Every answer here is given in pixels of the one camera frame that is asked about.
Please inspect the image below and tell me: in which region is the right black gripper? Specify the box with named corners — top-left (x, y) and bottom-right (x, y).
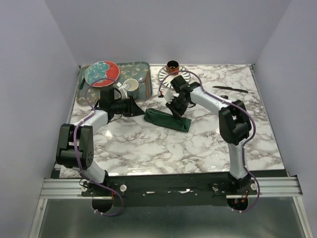
top-left (165, 96), bottom-right (189, 119)

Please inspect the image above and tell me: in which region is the cream mug with teal handle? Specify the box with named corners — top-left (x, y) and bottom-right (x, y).
top-left (123, 78), bottom-right (139, 99)

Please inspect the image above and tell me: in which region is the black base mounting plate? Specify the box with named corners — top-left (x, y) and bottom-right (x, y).
top-left (81, 172), bottom-right (257, 207)

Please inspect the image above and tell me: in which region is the brown glazed cup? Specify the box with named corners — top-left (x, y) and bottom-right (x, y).
top-left (166, 60), bottom-right (179, 75)

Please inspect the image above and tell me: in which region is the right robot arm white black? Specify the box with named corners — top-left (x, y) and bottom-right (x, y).
top-left (159, 75), bottom-right (256, 194)

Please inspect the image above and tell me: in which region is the black knife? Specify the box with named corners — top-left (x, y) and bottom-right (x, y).
top-left (213, 86), bottom-right (249, 93)

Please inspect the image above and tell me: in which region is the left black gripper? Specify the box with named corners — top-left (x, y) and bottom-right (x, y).
top-left (111, 95), bottom-right (145, 117)

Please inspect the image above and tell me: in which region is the white striped saucer plate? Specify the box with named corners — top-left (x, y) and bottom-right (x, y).
top-left (158, 66), bottom-right (191, 89)

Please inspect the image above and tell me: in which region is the green handled utensil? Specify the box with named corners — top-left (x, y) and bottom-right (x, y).
top-left (79, 77), bottom-right (85, 90)

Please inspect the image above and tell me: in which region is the aluminium frame rail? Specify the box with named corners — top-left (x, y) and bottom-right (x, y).
top-left (29, 177), bottom-right (313, 238)

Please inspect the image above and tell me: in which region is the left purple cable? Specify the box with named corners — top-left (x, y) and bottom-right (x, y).
top-left (73, 78), bottom-right (124, 217)

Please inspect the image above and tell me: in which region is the dark green cloth napkin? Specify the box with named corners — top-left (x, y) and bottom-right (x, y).
top-left (144, 108), bottom-right (191, 132)

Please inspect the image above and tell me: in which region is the silver spoon on tray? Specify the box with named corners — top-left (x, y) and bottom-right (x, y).
top-left (138, 77), bottom-right (145, 83)

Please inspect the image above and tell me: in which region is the floral teal serving tray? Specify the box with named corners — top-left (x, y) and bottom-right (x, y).
top-left (76, 60), bottom-right (153, 106)

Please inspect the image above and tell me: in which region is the red and teal plate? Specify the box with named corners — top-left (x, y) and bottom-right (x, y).
top-left (84, 60), bottom-right (120, 88)

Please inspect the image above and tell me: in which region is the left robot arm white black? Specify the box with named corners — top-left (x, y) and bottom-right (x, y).
top-left (56, 86), bottom-right (145, 196)

